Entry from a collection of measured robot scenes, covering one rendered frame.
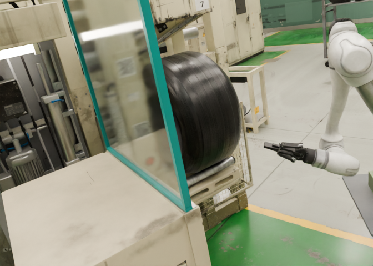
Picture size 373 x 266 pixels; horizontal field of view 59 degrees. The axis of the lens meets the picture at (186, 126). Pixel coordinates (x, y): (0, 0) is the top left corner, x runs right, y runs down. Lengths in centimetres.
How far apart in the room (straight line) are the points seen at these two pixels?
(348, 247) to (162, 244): 194
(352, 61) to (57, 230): 105
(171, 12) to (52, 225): 126
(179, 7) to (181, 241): 133
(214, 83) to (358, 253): 159
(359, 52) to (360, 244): 163
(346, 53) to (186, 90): 62
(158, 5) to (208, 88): 57
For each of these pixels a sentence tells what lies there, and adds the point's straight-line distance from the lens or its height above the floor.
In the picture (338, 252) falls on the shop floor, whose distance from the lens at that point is 255.
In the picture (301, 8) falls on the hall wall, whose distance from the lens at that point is 1332.
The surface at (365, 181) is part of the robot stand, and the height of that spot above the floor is 65.
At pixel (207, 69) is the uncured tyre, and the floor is 142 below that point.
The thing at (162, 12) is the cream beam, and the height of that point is 169.
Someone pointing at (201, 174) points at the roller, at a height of 91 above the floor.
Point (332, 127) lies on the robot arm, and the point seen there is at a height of 102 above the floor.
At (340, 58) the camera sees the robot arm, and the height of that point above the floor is 144.
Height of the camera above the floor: 172
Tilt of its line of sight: 20 degrees down
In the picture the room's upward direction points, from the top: 11 degrees counter-clockwise
